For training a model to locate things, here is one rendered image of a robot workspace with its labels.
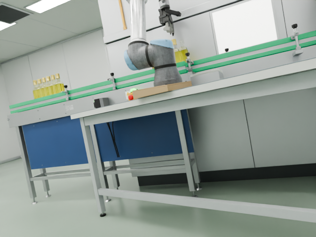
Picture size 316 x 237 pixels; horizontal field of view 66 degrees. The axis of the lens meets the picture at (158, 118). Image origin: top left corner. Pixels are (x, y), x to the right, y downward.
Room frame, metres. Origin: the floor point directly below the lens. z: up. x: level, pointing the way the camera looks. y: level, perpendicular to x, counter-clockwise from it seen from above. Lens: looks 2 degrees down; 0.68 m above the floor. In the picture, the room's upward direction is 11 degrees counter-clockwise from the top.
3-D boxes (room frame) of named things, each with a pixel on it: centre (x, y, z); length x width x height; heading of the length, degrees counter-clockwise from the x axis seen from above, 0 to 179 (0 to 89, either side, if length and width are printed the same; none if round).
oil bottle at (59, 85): (2.25, 0.84, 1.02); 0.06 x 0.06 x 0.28; 68
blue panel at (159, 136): (2.06, 0.50, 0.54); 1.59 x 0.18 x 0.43; 68
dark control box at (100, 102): (1.86, 0.40, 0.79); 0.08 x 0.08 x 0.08; 68
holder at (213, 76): (1.55, -0.36, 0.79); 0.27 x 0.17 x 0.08; 158
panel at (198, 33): (1.85, -0.51, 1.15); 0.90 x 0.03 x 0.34; 68
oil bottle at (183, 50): (1.80, -0.28, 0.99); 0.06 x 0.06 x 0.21; 68
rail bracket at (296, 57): (1.42, -0.88, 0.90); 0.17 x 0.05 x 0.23; 158
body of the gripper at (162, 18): (1.83, -0.20, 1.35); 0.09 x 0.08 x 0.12; 68
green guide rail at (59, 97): (1.99, 0.56, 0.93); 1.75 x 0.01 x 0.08; 68
